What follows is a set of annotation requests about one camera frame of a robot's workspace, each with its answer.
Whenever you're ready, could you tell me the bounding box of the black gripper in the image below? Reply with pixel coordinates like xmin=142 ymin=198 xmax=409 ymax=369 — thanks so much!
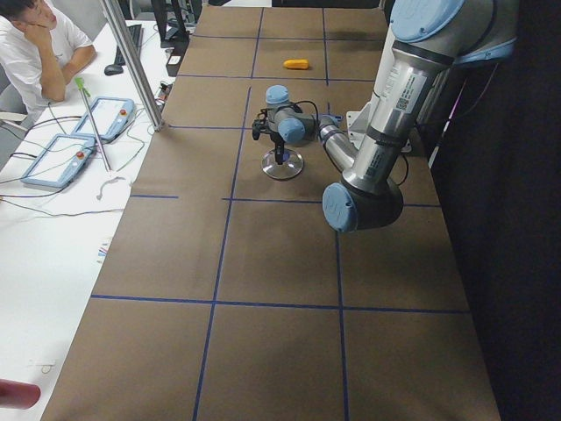
xmin=270 ymin=132 xmax=285 ymax=165

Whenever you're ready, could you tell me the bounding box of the glass pot lid purple knob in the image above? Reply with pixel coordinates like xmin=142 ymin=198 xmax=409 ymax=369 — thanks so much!
xmin=261 ymin=149 xmax=304 ymax=181

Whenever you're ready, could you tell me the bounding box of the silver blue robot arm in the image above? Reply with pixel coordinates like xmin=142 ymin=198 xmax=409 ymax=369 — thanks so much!
xmin=252 ymin=1 xmax=519 ymax=232

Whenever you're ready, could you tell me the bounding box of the yellow toy corn cob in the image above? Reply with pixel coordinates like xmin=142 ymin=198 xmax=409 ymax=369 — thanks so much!
xmin=283 ymin=59 xmax=310 ymax=70

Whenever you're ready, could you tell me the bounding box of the black monitor stand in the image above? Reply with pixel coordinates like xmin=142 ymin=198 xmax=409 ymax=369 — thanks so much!
xmin=151 ymin=0 xmax=190 ymax=48

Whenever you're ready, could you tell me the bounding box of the far blue teach pendant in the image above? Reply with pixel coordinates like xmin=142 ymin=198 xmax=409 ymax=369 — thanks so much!
xmin=90 ymin=96 xmax=135 ymax=144

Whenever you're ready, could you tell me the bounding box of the blue teach pendant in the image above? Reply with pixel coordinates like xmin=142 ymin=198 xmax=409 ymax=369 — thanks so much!
xmin=90 ymin=96 xmax=135 ymax=144
xmin=21 ymin=133 xmax=96 ymax=189

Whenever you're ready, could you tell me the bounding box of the black computer mouse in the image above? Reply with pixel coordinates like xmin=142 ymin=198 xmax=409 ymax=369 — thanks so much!
xmin=103 ymin=64 xmax=124 ymax=76

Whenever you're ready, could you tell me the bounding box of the black keyboard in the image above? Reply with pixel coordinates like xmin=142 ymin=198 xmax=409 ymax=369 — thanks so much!
xmin=113 ymin=24 xmax=144 ymax=66

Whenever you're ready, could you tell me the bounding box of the thin metal rod green tip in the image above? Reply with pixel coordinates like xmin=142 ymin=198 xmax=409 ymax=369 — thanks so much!
xmin=74 ymin=76 xmax=113 ymax=174

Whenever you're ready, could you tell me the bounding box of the near blue teach pendant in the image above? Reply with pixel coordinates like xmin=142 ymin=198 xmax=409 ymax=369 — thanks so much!
xmin=21 ymin=133 xmax=96 ymax=189

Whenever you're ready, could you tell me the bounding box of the person in white shirt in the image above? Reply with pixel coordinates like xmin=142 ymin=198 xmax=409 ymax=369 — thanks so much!
xmin=1 ymin=1 xmax=96 ymax=118

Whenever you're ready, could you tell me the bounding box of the red cylinder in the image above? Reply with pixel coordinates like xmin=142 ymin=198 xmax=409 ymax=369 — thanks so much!
xmin=0 ymin=379 xmax=41 ymax=410

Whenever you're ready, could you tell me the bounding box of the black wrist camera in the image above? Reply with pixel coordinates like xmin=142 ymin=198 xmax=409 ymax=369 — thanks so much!
xmin=252 ymin=114 xmax=269 ymax=140

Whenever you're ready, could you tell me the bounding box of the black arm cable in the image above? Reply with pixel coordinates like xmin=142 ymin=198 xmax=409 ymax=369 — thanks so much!
xmin=258 ymin=100 xmax=320 ymax=128

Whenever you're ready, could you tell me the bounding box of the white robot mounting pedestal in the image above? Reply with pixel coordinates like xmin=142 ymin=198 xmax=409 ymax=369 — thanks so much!
xmin=345 ymin=94 xmax=415 ymax=153

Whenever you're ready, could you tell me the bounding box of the silver aluminium frame post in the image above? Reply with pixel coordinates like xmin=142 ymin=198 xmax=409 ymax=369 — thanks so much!
xmin=100 ymin=0 xmax=164 ymax=132

